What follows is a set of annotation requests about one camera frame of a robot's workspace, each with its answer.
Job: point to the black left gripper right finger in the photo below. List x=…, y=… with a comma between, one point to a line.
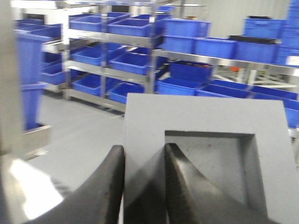
x=192, y=199

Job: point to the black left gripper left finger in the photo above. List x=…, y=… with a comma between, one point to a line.
x=97, y=200

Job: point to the gray square foam base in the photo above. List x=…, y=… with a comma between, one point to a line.
x=240, y=145

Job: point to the steel shelving rack with bins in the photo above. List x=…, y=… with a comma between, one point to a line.
x=132, y=47

